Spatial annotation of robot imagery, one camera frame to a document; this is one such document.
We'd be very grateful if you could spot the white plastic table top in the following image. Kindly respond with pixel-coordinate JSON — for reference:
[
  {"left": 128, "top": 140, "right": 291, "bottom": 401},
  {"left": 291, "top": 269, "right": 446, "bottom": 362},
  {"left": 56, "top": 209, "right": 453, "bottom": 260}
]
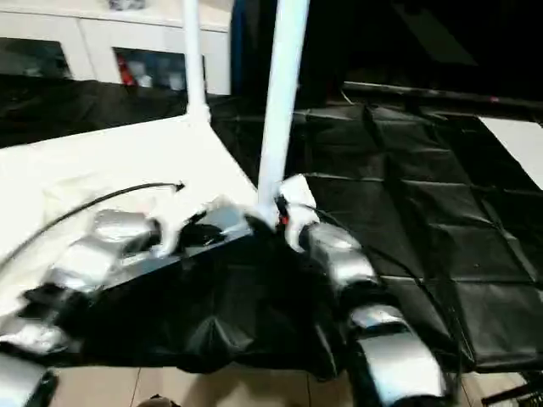
[{"left": 0, "top": 114, "right": 276, "bottom": 298}]

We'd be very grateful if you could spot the black plastic mat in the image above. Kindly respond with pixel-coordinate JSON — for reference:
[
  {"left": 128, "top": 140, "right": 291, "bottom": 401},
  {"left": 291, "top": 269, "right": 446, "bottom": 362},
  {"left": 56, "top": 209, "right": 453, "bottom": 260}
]
[{"left": 0, "top": 75, "right": 543, "bottom": 376}]

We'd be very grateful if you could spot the long black bar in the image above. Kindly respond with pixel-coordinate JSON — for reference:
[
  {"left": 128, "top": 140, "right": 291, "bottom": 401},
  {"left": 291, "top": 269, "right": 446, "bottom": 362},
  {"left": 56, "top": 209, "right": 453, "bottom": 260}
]
[{"left": 343, "top": 81, "right": 543, "bottom": 113}]

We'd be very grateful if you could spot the white cabinet with glass doors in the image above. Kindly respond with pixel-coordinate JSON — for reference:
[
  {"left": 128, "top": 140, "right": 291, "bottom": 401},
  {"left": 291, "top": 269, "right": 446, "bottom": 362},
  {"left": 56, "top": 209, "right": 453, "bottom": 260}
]
[{"left": 0, "top": 0, "right": 233, "bottom": 96}]

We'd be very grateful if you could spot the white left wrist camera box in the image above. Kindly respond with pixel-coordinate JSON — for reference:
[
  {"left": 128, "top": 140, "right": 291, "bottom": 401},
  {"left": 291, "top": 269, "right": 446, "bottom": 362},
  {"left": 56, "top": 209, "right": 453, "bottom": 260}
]
[{"left": 154, "top": 193, "right": 225, "bottom": 259}]

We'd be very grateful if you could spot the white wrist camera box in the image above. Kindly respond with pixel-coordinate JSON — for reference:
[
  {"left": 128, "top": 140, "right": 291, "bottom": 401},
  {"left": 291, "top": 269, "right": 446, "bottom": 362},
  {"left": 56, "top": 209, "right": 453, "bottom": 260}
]
[
  {"left": 154, "top": 193, "right": 225, "bottom": 259},
  {"left": 275, "top": 175, "right": 320, "bottom": 254}
]

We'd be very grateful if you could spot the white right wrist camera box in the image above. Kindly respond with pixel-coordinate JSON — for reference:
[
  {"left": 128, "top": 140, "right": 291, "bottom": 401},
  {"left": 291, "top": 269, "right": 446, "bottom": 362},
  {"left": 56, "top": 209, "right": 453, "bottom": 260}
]
[{"left": 275, "top": 175, "right": 320, "bottom": 254}]

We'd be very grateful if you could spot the black left camera cable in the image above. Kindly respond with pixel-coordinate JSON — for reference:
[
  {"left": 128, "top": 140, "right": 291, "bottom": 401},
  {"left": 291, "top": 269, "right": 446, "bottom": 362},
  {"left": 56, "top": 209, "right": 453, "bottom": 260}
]
[{"left": 0, "top": 181, "right": 186, "bottom": 265}]

